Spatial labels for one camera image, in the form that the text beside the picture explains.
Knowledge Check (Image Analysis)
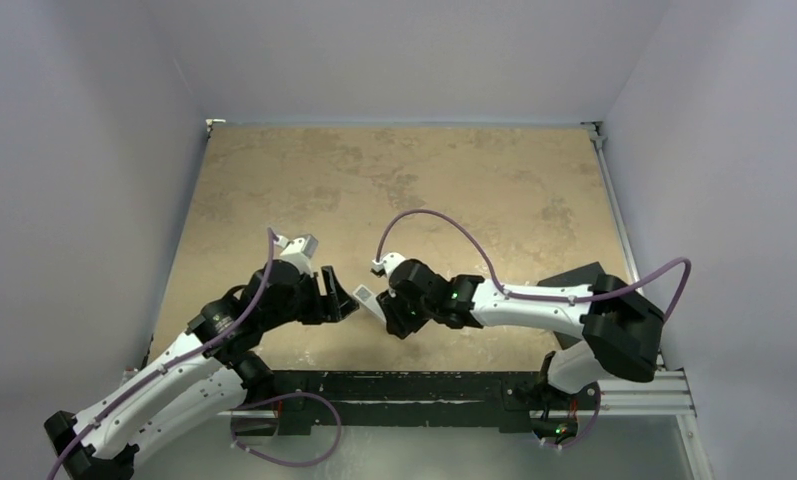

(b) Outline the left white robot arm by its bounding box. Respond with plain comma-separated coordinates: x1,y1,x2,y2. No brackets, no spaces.
44,259,360,479

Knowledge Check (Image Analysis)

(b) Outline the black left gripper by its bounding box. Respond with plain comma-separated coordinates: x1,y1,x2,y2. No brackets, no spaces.
262,264,358,330

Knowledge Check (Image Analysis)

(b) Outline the aluminium frame rail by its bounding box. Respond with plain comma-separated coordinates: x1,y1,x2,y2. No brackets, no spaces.
581,122,641,380

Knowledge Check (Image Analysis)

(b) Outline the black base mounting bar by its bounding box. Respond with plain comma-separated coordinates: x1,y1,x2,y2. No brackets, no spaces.
271,370,546,435

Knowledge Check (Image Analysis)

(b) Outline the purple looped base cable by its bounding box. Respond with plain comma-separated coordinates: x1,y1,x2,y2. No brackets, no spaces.
229,389,344,469

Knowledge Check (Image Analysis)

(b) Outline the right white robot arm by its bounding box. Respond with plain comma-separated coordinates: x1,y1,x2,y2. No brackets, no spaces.
372,253,665,407

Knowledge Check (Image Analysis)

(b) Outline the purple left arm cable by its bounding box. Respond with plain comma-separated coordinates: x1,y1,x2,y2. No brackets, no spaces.
45,227,287,480

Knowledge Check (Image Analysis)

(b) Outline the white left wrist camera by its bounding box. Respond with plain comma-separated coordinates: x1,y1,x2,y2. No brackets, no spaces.
278,234,319,276

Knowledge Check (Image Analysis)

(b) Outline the white air conditioner remote control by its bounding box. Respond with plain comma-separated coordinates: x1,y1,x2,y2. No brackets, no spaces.
352,284,386,325

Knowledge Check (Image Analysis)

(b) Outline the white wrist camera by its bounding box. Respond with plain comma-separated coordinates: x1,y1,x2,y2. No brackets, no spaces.
278,234,319,276
370,252,406,277

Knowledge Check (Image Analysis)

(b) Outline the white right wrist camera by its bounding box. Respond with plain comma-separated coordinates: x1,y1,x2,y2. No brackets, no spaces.
370,252,406,277

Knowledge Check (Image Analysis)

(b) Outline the black foam pad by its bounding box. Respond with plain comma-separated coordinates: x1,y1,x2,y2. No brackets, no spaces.
537,262,605,350

